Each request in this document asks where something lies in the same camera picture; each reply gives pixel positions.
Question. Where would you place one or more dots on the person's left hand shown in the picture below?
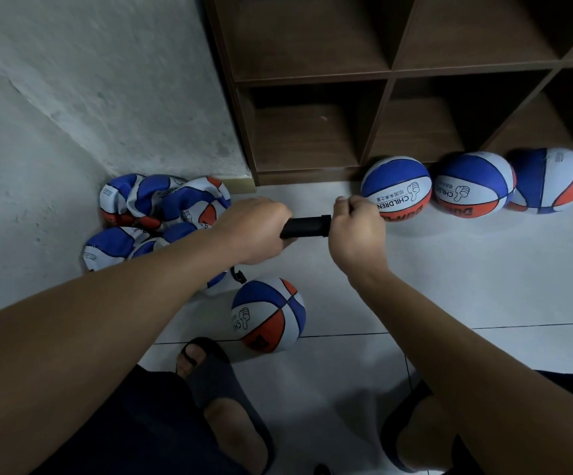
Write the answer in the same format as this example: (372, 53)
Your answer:
(252, 230)

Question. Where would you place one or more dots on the person's right hand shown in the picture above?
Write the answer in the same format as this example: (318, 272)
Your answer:
(358, 242)

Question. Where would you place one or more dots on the black hand pump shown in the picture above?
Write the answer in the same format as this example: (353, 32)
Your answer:
(306, 226)

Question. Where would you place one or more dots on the brown wooden cubby shelf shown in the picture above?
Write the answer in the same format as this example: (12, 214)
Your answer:
(306, 54)

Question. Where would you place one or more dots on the person's left forearm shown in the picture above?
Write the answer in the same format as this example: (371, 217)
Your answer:
(79, 361)

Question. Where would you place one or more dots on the person's right forearm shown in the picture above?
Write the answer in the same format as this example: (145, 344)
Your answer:
(484, 381)

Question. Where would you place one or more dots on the person's left foot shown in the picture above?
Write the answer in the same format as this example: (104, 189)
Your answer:
(235, 430)

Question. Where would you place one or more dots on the black sandal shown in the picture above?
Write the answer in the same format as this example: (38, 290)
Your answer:
(215, 376)
(397, 420)

